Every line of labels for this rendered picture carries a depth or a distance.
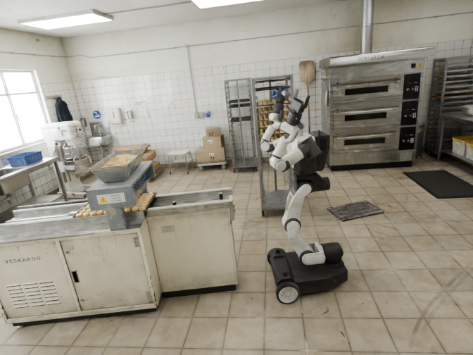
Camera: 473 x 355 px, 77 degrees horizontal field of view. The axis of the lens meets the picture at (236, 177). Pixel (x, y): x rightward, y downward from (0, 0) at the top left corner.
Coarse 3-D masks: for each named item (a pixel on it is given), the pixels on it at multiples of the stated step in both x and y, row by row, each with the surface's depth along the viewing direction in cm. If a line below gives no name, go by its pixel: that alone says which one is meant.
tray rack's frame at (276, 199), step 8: (256, 80) 351; (288, 96) 413; (288, 104) 417; (288, 112) 420; (272, 192) 454; (280, 192) 451; (288, 192) 448; (272, 200) 426; (280, 200) 423; (264, 208) 403; (272, 208) 402; (280, 208) 402
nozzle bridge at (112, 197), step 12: (144, 168) 259; (132, 180) 229; (96, 192) 218; (108, 192) 218; (120, 192) 218; (132, 192) 220; (144, 192) 291; (96, 204) 220; (108, 204) 221; (120, 204) 221; (132, 204) 222; (108, 216) 224; (120, 216) 224; (120, 228) 227
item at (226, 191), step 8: (184, 192) 274; (192, 192) 273; (200, 192) 273; (208, 192) 273; (216, 192) 274; (224, 192) 274; (160, 200) 274; (168, 200) 274; (32, 208) 273; (40, 208) 272; (48, 208) 272; (56, 208) 272; (64, 208) 273; (72, 208) 273; (16, 216) 273
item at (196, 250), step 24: (168, 216) 247; (192, 216) 247; (216, 216) 248; (168, 240) 253; (192, 240) 254; (216, 240) 255; (168, 264) 261; (192, 264) 262; (216, 264) 263; (168, 288) 268; (192, 288) 270; (216, 288) 274
